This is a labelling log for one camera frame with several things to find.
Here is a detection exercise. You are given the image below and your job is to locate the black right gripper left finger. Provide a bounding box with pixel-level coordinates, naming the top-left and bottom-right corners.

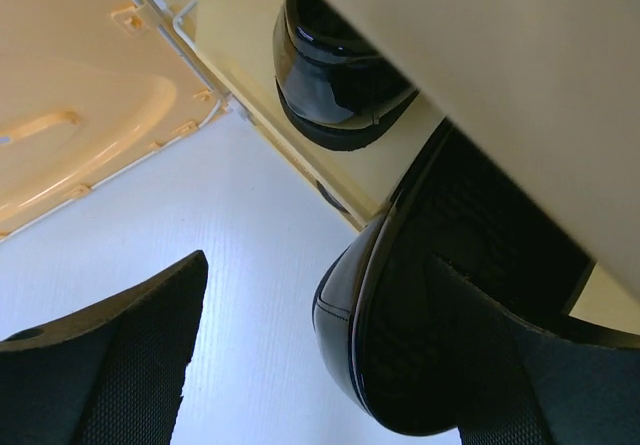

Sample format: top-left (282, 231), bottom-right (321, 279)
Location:
top-left (1, 251), bottom-right (208, 444)

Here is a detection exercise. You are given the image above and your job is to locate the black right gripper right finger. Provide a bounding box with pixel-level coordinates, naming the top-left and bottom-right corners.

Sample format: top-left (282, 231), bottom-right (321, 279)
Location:
top-left (432, 257), bottom-right (639, 444)

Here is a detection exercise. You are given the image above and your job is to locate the black leather shoe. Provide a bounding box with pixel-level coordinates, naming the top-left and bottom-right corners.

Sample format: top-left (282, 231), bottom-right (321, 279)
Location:
top-left (312, 121), bottom-right (594, 436)
top-left (272, 0), bottom-right (418, 151)

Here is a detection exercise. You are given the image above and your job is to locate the yellow cabinet door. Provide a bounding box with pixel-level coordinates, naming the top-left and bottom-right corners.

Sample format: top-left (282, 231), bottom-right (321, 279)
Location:
top-left (1, 0), bottom-right (227, 238)

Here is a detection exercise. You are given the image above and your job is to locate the yellow plastic shoe cabinet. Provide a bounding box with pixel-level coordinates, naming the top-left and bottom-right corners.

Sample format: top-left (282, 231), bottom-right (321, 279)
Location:
top-left (155, 0), bottom-right (639, 332)

